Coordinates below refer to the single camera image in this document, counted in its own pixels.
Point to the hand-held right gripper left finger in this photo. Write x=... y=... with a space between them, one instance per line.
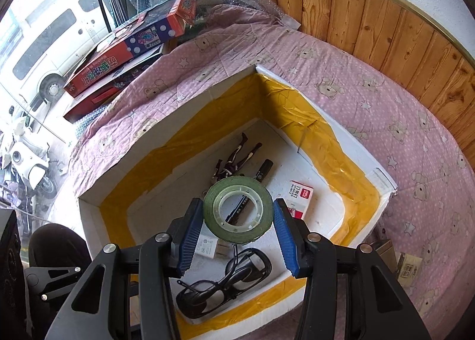
x=189 y=239

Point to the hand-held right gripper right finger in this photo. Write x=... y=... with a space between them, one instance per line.
x=287 y=239

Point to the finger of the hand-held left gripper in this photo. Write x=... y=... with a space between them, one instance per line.
x=55 y=282

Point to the white charger plug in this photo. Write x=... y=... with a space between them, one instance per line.
x=206 y=247

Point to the green tape roll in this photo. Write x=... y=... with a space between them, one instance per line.
x=259 y=225

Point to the white red staples box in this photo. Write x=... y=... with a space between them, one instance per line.
x=298 y=195

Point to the black glasses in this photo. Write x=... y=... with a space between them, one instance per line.
x=185 y=299

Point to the black marker pen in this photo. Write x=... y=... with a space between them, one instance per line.
x=264 y=169

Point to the white cardboard box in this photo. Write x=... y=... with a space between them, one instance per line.
x=148 y=176

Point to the gold square tin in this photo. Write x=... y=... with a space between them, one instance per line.
x=386 y=252

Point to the white scooter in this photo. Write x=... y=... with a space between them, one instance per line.
x=26 y=162

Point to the cream tissue packet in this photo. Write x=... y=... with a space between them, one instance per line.
x=410 y=269

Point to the pink bear print quilt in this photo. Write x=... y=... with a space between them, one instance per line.
x=371 y=102

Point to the dark red flat box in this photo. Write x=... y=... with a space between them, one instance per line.
x=96 y=98

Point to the red dotted game box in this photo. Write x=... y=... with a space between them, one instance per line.
x=122 y=54

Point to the white van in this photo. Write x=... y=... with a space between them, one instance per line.
x=48 y=50

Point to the wooden headboard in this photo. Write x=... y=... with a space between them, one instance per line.
x=371 y=20

